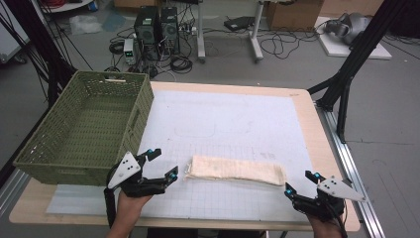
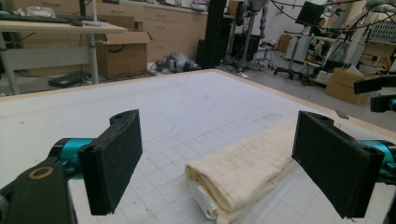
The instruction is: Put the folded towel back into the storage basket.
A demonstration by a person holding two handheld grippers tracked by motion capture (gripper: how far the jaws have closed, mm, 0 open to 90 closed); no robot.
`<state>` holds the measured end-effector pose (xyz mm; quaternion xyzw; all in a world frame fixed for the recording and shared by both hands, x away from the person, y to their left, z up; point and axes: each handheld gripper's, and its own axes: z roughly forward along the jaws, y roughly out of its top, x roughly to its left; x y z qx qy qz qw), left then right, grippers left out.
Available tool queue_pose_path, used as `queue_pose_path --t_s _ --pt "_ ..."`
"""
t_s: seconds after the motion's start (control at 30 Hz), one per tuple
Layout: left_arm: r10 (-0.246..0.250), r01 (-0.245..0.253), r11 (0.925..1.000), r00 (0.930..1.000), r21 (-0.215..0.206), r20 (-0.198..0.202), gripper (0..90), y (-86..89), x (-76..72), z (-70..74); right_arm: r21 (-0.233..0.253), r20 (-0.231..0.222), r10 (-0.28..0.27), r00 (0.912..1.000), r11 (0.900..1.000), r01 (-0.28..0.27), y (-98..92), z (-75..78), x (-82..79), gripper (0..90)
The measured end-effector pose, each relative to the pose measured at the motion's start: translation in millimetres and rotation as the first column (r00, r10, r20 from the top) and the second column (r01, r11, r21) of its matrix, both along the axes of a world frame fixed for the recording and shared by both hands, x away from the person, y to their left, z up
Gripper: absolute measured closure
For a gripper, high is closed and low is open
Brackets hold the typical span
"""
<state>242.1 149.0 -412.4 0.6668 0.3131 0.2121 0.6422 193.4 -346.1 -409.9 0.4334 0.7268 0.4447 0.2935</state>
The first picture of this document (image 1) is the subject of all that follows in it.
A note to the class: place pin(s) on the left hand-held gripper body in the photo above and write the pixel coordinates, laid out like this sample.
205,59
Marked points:
127,167

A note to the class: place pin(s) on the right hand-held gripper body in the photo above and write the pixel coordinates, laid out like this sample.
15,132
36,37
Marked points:
333,190

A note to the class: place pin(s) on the green woven plastic basket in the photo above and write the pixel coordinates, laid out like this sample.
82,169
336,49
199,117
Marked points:
89,129

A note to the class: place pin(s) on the beige cloth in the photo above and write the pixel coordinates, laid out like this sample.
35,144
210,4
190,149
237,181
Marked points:
231,169

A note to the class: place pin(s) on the person's right hand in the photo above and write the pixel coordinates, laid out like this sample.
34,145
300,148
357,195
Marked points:
322,228

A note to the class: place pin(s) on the person's left hand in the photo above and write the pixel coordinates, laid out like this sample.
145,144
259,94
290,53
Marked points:
130,206

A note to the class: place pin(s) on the white grid mat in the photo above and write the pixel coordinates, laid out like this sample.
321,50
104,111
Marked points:
218,115

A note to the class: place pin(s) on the grey bench power supply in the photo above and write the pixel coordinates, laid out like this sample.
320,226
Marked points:
129,51

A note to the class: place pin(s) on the black metal stand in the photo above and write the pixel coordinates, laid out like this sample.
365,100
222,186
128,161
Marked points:
39,43
350,66

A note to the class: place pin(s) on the black computer tower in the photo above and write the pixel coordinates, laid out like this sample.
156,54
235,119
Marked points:
170,29
147,31

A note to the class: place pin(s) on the white power strip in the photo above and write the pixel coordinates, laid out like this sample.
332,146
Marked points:
187,29

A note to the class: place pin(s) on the white desk leg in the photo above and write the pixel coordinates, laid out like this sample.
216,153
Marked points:
201,33
256,36

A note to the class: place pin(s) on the white floor board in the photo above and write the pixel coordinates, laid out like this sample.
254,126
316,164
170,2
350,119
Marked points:
363,49

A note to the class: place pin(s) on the clear plastic bag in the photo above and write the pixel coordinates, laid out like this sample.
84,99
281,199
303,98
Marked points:
85,24

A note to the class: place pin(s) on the grey rounded device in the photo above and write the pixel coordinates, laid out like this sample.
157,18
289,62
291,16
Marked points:
351,26

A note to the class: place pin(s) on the flat black box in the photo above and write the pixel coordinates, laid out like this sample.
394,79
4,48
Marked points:
239,23

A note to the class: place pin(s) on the brown cardboard box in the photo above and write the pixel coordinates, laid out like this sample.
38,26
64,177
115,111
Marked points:
294,15

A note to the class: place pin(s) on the white cabinet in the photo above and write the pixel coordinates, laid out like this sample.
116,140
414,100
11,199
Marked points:
11,36

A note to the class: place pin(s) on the aluminium rail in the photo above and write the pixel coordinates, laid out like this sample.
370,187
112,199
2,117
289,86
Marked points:
358,185

